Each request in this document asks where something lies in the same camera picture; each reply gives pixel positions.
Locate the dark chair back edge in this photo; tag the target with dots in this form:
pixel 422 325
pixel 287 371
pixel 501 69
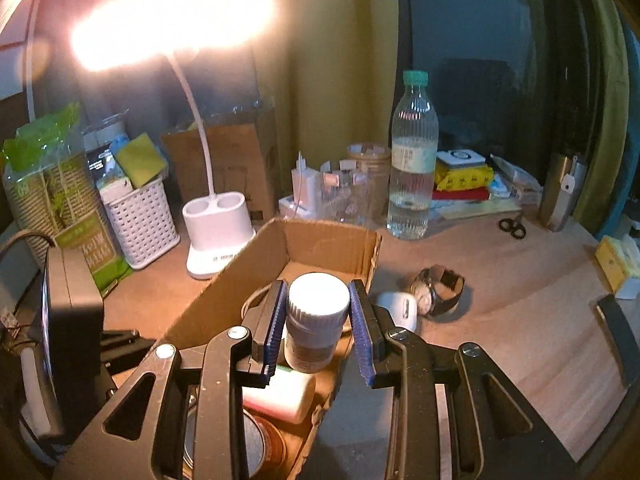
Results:
pixel 621 338

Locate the white earbuds case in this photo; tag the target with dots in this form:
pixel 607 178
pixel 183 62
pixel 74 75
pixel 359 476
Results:
pixel 402 307

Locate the white pill bottle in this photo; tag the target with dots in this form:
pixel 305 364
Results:
pixel 317 309

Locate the brown cardboard carton behind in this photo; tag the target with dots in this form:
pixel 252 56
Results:
pixel 244 153

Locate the steel thermos tumbler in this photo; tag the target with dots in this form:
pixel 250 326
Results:
pixel 564 181

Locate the white plug adapter in box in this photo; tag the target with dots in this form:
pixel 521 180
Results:
pixel 287 397

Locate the yellow tissue box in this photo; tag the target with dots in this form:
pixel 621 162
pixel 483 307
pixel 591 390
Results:
pixel 619 261

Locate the yellow wet wipes pack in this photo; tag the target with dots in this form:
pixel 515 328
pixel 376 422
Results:
pixel 453 179

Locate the black handled scissors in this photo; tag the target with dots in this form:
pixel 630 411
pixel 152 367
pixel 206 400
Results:
pixel 513 226

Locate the green tea package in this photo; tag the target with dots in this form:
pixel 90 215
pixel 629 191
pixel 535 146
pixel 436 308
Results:
pixel 47 181

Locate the clear plastic sticker cup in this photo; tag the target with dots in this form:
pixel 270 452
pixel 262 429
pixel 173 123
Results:
pixel 344 192

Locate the white perforated basket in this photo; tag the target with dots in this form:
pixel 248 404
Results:
pixel 143 224

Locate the white charger with cable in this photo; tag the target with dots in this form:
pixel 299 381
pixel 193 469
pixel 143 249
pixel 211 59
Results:
pixel 305 202

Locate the clear water bottle green cap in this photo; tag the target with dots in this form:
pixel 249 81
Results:
pixel 414 144

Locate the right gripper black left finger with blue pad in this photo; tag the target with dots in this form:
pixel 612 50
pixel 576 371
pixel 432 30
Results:
pixel 139 433

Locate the red book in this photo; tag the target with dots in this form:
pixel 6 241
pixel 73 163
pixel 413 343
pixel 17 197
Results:
pixel 474 194

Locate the black strap wristwatch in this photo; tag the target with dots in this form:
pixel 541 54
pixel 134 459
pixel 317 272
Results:
pixel 437 290

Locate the brown cardboard box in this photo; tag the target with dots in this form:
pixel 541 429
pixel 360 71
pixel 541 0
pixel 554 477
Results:
pixel 164 303

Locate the white desk lamp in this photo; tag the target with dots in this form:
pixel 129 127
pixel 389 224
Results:
pixel 118 33

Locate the black monitor stand device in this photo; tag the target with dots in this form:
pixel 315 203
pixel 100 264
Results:
pixel 68 374

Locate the white flat device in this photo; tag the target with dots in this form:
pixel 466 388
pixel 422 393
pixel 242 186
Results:
pixel 460 158

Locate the glass jar with ridges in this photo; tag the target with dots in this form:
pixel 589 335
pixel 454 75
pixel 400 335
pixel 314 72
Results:
pixel 374 160

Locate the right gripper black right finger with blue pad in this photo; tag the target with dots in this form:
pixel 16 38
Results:
pixel 495 433

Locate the red drink can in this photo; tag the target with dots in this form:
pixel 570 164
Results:
pixel 265 447

